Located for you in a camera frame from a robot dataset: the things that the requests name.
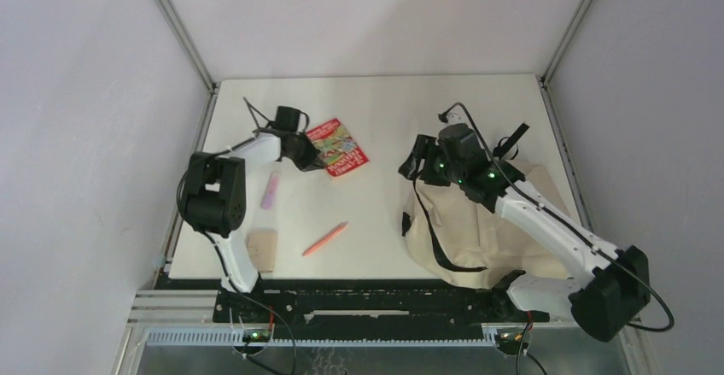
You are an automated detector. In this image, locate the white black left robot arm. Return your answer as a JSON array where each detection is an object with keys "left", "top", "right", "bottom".
[{"left": 176, "top": 106, "right": 324, "bottom": 321}]

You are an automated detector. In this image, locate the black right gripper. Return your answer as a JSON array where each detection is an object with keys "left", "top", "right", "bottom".
[{"left": 397, "top": 134, "right": 464, "bottom": 187}]

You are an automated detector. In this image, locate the orange pen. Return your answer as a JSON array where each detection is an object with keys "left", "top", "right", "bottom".
[{"left": 302, "top": 221, "right": 348, "bottom": 257}]

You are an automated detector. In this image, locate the pink highlighter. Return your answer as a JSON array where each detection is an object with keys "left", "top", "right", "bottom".
[{"left": 260, "top": 171, "right": 280, "bottom": 210}]

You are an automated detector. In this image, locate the aluminium frame post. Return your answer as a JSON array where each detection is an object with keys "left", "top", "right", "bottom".
[
  {"left": 540, "top": 0, "right": 594, "bottom": 88},
  {"left": 133, "top": 0, "right": 219, "bottom": 97}
]

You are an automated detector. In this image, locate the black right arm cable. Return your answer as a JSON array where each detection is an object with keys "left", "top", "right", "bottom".
[{"left": 438, "top": 102, "right": 675, "bottom": 375}]

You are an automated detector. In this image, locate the aluminium frame left post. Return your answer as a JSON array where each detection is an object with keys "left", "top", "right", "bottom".
[{"left": 133, "top": 0, "right": 219, "bottom": 97}]

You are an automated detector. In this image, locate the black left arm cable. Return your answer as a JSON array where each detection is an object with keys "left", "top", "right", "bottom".
[{"left": 175, "top": 97, "right": 312, "bottom": 375}]

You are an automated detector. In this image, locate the cream canvas student bag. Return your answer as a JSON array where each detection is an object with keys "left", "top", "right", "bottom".
[{"left": 398, "top": 135, "right": 569, "bottom": 289}]

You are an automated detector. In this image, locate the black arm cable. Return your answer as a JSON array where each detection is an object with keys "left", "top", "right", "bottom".
[
  {"left": 175, "top": 97, "right": 312, "bottom": 375},
  {"left": 438, "top": 102, "right": 675, "bottom": 375}
]

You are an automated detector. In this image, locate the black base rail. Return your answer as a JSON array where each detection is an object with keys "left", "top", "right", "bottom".
[{"left": 155, "top": 274, "right": 567, "bottom": 343}]

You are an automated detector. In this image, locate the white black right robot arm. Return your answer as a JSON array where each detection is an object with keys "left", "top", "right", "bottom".
[{"left": 399, "top": 123, "right": 651, "bottom": 342}]

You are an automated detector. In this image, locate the red comic book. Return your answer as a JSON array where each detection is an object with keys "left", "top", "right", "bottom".
[{"left": 307, "top": 118, "right": 369, "bottom": 178}]

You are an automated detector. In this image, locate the aluminium frame right post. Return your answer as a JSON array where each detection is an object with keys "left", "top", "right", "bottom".
[{"left": 540, "top": 0, "right": 594, "bottom": 88}]

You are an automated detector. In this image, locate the tan small wallet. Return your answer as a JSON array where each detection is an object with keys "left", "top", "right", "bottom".
[{"left": 246, "top": 230, "right": 278, "bottom": 274}]

